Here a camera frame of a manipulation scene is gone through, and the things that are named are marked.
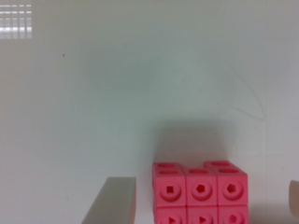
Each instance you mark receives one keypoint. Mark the cream gripper left finger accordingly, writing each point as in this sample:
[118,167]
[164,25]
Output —
[115,203]

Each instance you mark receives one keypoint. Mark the pink snap cube block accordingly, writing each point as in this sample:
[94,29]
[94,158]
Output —
[213,193]

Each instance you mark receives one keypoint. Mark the cream gripper right finger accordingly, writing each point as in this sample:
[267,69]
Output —
[294,197]

